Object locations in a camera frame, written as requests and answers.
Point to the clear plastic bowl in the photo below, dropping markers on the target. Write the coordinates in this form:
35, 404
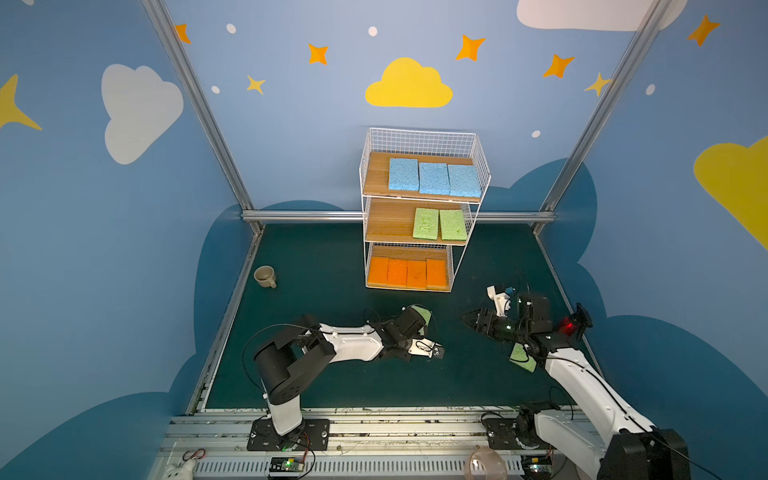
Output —
485, 463

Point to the blue sponge front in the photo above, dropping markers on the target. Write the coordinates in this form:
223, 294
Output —
434, 179

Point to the aluminium frame post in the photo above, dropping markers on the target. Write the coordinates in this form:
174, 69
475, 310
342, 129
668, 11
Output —
632, 58
162, 22

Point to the aluminium frame post right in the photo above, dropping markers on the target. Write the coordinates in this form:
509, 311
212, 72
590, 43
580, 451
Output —
632, 58

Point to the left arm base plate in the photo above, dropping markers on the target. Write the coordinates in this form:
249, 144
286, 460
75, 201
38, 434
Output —
312, 434

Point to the aluminium frame rail back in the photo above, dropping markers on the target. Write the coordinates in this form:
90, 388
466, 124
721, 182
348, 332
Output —
342, 216

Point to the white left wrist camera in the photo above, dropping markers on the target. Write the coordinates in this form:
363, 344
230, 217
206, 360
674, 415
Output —
426, 348

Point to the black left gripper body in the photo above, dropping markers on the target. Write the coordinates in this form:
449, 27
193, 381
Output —
410, 335

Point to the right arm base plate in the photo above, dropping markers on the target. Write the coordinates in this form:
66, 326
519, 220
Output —
517, 433

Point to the beige ceramic mug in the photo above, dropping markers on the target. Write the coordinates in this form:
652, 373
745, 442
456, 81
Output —
265, 276

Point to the aluminium frame post left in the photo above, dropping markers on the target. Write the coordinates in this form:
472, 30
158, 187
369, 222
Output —
162, 22

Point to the green sponge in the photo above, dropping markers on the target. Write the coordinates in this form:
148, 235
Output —
521, 358
424, 313
452, 225
426, 224

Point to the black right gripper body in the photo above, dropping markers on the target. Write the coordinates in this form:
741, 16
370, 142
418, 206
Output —
492, 322

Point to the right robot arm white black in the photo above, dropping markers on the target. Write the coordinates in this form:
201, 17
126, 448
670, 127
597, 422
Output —
600, 433

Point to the blue sponge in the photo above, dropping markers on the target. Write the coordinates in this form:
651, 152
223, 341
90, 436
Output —
434, 179
463, 181
403, 174

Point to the orange sponge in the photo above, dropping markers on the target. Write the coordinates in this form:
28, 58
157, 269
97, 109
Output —
436, 274
416, 274
397, 273
378, 271

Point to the white wire three-tier shelf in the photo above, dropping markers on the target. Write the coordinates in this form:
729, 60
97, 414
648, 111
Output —
387, 231

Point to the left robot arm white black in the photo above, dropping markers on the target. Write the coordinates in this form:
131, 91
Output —
294, 358

